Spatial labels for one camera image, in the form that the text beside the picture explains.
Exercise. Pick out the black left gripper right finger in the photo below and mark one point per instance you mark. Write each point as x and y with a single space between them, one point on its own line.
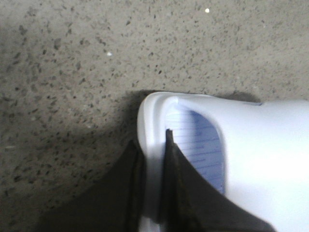
190 204

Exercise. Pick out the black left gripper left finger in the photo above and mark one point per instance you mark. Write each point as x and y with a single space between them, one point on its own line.
113 204

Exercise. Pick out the light blue slipper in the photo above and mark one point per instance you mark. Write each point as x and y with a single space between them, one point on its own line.
254 153

